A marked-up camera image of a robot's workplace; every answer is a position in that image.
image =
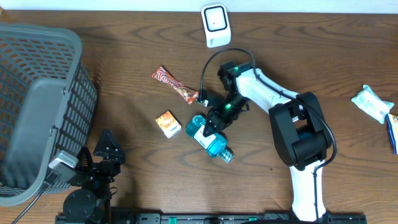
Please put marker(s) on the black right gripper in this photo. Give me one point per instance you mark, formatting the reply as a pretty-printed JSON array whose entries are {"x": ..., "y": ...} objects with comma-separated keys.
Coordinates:
[{"x": 220, "y": 123}]

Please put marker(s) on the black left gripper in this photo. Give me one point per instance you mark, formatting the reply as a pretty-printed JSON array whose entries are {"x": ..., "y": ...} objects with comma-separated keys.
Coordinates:
[{"x": 111, "y": 170}]

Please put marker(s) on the teal mouthwash bottle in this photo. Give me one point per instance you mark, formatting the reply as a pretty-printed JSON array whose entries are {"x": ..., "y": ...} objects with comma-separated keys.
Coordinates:
[{"x": 215, "y": 145}]

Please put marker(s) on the orange snack packet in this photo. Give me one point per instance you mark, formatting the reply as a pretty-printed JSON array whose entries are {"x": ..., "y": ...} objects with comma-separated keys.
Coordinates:
[{"x": 169, "y": 124}]

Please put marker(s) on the red brown snack bag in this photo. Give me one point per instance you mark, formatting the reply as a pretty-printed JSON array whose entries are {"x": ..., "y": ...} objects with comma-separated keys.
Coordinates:
[{"x": 163, "y": 75}]

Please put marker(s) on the pale green wet wipes pack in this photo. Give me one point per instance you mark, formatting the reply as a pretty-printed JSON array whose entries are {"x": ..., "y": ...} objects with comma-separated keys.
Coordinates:
[{"x": 372, "y": 105}]

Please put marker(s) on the yellow snack bag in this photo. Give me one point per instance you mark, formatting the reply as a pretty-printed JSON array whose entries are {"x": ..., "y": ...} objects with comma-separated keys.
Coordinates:
[{"x": 392, "y": 127}]

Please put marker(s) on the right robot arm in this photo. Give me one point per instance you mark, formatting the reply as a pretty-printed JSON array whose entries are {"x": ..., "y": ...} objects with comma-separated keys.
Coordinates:
[{"x": 300, "y": 133}]

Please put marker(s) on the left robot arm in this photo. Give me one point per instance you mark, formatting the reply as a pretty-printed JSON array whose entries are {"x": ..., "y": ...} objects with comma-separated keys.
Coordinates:
[{"x": 90, "y": 203}]

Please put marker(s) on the white barcode scanner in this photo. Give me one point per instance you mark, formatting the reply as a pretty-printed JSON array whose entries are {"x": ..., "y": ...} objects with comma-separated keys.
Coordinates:
[{"x": 216, "y": 25}]

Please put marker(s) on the grey plastic shopping basket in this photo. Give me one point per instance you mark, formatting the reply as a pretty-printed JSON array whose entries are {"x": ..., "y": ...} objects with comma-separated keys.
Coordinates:
[{"x": 48, "y": 103}]

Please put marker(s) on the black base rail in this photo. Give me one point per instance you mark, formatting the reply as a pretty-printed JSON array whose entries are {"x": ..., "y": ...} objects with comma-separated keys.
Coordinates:
[{"x": 233, "y": 218}]

